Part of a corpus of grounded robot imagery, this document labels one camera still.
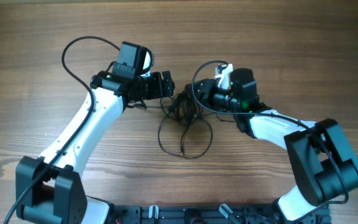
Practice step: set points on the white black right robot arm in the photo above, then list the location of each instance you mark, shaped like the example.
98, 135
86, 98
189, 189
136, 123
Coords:
324, 165

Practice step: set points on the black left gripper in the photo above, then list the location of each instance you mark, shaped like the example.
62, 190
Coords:
156, 89

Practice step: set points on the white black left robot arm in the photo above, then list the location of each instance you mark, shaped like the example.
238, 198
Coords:
49, 189

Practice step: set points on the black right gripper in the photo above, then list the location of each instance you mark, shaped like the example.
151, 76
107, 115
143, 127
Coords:
199, 91

